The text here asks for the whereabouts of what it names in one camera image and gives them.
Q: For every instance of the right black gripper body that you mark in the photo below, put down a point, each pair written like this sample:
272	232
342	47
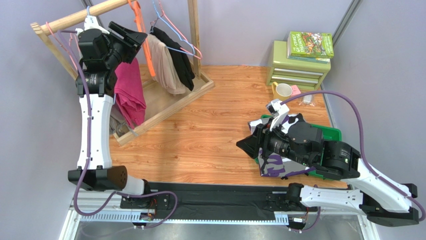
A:
261	140

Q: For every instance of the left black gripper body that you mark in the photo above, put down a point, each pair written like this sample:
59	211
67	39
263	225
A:
125	49

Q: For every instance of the purple camouflage trousers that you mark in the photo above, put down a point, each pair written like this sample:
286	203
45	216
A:
273	161

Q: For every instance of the pink trousers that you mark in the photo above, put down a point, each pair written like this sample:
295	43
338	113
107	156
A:
129	95

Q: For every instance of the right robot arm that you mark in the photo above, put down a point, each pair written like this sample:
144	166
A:
381	200

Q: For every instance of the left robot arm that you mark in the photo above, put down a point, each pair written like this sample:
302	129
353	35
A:
102	51

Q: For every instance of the beige trousers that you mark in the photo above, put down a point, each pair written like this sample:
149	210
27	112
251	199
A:
165	72

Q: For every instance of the black trousers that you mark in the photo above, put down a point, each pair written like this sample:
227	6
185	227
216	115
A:
180	60

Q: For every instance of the grey trousers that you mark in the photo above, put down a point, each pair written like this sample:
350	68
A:
117	123

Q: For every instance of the yellow mug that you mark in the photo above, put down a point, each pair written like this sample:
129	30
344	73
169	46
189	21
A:
281	91

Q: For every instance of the wooden clothes rack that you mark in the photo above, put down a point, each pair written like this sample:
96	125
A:
160	103

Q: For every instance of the pink small box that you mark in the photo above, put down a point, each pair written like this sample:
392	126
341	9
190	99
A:
295	90

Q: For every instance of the green plastic tray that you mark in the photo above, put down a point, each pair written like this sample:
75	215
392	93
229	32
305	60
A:
329	133

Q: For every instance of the small clear plastic bag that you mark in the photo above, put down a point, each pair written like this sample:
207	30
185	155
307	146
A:
308	100

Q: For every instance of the green drawer cabinet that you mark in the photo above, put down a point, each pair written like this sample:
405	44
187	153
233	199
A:
306	75

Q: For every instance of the green treehouse book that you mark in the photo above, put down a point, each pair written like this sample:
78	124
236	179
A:
310	45

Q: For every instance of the red wire hanger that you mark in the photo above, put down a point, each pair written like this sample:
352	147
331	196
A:
199	54

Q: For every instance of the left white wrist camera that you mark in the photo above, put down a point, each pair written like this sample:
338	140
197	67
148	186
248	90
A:
91	22

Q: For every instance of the pink wire hanger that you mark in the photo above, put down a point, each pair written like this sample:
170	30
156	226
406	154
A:
59	39

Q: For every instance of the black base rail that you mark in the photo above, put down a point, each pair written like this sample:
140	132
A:
185	201

